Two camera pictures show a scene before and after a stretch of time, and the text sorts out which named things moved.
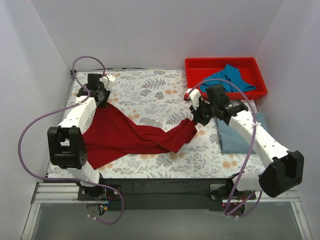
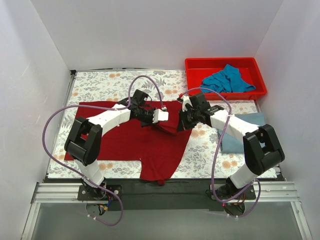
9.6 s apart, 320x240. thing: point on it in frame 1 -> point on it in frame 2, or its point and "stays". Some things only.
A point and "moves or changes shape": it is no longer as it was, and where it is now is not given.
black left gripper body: [101, 97] -> [149, 119]
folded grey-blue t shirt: [231, 142] stays
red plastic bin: [197, 69] stays
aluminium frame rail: [53, 193] stays
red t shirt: [113, 132] moves or changes shape
